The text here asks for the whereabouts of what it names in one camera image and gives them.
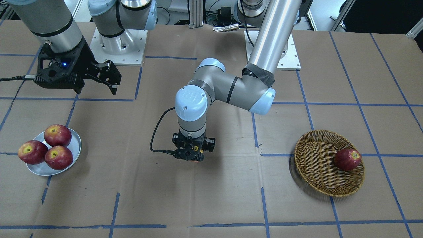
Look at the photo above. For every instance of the red apple in basket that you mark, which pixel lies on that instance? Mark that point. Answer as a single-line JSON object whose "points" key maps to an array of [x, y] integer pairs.
{"points": [[347, 159]]}

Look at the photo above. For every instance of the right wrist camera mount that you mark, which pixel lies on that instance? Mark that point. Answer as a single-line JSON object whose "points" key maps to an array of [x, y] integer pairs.
{"points": [[55, 70]]}

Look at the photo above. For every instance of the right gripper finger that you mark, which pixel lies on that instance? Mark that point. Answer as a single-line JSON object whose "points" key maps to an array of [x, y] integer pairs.
{"points": [[78, 87], [112, 84]]}

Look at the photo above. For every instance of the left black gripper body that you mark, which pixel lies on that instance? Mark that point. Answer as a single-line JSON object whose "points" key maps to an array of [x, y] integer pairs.
{"points": [[209, 144]]}

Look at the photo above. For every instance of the aluminium frame post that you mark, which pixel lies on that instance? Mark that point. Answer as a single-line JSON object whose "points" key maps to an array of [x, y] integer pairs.
{"points": [[196, 13]]}

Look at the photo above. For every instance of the red apple on plate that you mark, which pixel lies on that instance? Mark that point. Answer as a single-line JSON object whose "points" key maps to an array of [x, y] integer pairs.
{"points": [[32, 152], [57, 135], [58, 157]]}

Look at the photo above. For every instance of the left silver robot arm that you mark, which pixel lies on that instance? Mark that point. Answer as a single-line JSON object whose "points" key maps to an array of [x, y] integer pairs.
{"points": [[253, 91]]}

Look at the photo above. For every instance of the red apple on plate far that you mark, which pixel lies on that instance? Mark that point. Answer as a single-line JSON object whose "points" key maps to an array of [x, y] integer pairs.
{"points": [[32, 152]]}

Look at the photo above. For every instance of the red apple on plate near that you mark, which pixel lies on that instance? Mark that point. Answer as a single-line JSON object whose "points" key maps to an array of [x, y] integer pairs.
{"points": [[57, 135]]}

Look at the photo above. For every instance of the light blue plate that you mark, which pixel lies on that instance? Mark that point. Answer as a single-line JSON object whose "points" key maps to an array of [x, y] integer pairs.
{"points": [[43, 169]]}

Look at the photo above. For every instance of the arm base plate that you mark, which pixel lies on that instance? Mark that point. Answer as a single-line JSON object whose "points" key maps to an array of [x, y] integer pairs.
{"points": [[289, 59], [124, 50]]}

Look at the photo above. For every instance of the woven wicker basket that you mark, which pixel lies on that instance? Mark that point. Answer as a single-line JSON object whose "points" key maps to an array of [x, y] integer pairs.
{"points": [[314, 155]]}

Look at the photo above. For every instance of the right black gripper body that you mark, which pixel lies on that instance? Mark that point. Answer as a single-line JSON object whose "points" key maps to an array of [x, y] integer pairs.
{"points": [[85, 57]]}

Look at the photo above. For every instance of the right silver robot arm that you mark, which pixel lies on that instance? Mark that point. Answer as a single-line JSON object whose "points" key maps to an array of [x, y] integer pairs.
{"points": [[51, 21]]}

